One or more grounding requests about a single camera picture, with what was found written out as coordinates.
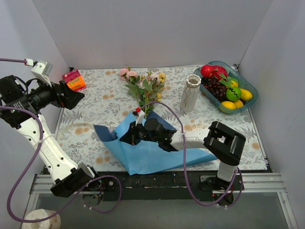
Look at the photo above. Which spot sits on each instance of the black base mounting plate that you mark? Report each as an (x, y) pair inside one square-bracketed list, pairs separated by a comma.
[(158, 186)]

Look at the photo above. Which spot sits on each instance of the blue wrapping paper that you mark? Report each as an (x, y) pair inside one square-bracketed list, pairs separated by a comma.
[(143, 158)]

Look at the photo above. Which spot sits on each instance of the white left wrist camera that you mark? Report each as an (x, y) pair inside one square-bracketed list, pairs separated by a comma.
[(41, 70)]

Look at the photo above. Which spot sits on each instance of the orange pink snack box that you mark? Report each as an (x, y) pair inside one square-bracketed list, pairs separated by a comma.
[(74, 80)]

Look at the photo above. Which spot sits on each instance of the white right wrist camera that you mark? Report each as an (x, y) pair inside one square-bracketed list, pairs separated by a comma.
[(139, 115)]

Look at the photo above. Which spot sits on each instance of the red apple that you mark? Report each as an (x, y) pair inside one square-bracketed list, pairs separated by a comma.
[(207, 71)]

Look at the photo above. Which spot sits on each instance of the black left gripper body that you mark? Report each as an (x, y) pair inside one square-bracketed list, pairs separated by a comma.
[(63, 93)]

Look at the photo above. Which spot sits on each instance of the artificial flower bouquet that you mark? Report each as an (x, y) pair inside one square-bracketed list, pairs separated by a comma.
[(144, 88)]

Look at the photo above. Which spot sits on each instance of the yellow lemon front right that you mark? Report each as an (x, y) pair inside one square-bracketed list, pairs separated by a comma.
[(238, 104)]

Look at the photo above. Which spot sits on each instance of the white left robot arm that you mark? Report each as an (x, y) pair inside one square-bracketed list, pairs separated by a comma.
[(24, 116)]

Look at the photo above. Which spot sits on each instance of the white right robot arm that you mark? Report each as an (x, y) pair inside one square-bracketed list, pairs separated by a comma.
[(222, 141)]

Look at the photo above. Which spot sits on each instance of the dark purple grape bunch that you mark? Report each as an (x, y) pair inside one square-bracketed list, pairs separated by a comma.
[(217, 89)]

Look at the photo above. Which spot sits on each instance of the white ribbed ceramic vase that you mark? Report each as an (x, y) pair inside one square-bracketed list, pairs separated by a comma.
[(190, 93)]

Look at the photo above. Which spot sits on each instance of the yellow lemon back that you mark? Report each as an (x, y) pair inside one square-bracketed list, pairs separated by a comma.
[(234, 83)]

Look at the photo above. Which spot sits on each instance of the aluminium rail frame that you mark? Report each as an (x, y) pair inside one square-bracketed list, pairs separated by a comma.
[(253, 183)]

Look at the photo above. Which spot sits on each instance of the yellow lemon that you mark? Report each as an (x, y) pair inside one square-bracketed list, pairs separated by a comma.
[(229, 105), (238, 104), (246, 95), (234, 83)]

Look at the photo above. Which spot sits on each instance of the yellow lemon front left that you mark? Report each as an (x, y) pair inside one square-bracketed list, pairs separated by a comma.
[(229, 105)]

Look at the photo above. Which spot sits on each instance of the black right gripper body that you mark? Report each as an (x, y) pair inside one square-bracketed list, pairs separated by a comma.
[(134, 133)]

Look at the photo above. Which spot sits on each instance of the floral patterned table mat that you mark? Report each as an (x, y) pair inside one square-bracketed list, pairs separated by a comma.
[(107, 103)]

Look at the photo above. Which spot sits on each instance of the cream ribbon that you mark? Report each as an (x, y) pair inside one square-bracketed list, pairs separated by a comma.
[(68, 127)]

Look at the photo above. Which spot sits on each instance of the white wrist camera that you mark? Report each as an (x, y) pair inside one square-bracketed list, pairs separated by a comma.
[(139, 115), (41, 70)]

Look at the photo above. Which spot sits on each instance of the pink dragon fruit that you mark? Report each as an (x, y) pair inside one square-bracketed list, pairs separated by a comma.
[(219, 73)]

